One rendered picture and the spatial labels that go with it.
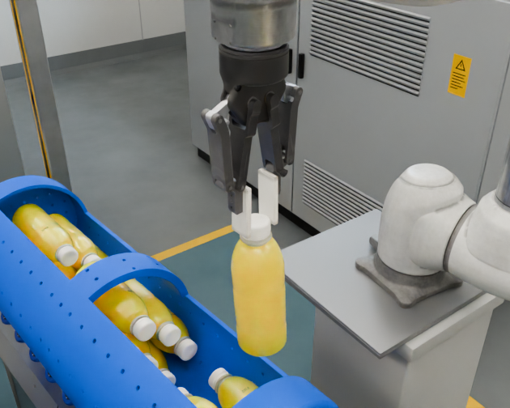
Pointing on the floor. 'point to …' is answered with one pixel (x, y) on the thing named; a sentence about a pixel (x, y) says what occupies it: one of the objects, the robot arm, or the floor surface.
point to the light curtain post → (40, 89)
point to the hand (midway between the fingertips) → (255, 204)
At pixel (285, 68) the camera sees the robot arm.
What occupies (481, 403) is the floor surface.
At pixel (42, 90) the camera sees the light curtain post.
